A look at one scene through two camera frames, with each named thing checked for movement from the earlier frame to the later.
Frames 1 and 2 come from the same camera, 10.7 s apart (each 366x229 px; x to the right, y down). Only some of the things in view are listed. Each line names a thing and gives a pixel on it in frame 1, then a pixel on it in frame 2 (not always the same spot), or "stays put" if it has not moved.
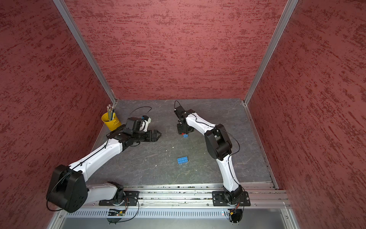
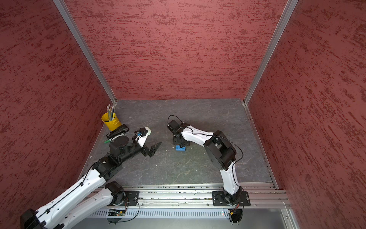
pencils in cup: x=111 y=115 stays put
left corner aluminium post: x=77 y=33 stays put
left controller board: x=114 y=212 stays put
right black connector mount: x=235 y=215 stays put
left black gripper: x=155 y=139 → x=146 y=151
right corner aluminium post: x=289 y=9 stays put
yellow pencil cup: x=113 y=124 stays put
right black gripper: x=181 y=130 → x=175 y=141
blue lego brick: x=183 y=160 → x=178 y=148
